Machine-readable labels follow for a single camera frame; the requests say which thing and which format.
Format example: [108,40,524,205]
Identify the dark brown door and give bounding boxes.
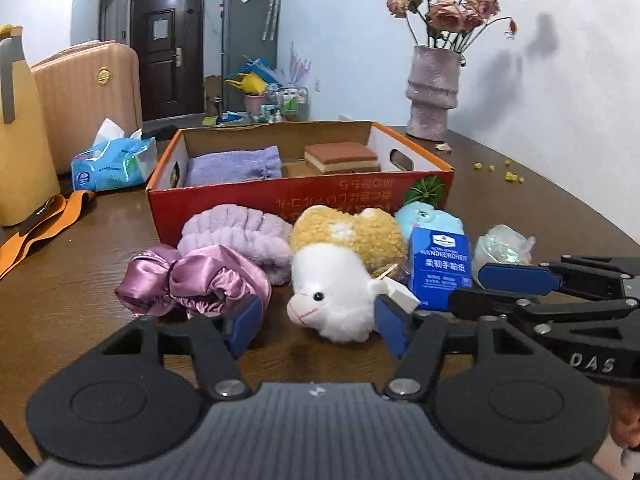
[130,0,206,122]

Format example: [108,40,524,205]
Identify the brown layered sponge block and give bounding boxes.
[304,142,381,176]

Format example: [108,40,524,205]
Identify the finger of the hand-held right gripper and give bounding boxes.
[447,287,640,337]
[477,254,640,302]

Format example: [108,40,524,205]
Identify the purple folded towel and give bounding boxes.
[186,146,283,187]

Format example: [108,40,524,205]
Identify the pink ceramic vase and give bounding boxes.
[405,45,466,142]

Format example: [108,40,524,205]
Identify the grey refrigerator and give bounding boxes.
[221,0,281,111]

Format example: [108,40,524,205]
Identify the orange strap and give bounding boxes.
[0,190,98,281]

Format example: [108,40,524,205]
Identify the hanging folded umbrella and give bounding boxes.
[262,0,282,42]

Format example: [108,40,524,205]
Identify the red cardboard box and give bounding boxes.
[146,120,456,248]

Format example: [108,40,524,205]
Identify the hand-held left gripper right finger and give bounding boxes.
[374,294,546,402]

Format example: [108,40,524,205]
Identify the dried pink roses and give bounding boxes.
[359,0,546,53]

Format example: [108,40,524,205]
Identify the blue handkerchief tissue pack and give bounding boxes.
[407,227,473,312]

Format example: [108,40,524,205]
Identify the white and yellow alpaca plush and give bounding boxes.
[286,205,422,343]

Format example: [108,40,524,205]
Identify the person's right hand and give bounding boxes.
[607,387,640,466]

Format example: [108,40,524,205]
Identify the blue soft tissue pack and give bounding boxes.
[71,118,158,193]

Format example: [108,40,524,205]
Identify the purple lavender bunch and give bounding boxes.
[287,42,312,86]

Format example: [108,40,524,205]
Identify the yellow and blue bags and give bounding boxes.
[225,57,278,97]

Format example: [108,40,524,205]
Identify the basket of bottles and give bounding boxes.
[267,87,308,123]

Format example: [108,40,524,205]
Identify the pink satin scrunchie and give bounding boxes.
[115,244,272,320]

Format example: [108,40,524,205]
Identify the purple fluffy headband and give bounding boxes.
[177,203,295,286]

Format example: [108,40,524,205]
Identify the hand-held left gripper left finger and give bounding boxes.
[97,295,264,402]

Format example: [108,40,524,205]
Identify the yellow thermos jug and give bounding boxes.
[0,25,61,227]

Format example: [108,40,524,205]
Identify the yellow crumbs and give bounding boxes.
[472,159,526,184]

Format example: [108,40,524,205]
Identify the pink ribbed suitcase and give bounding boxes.
[31,42,143,176]

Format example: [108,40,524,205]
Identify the light blue plush toy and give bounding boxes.
[395,201,466,246]

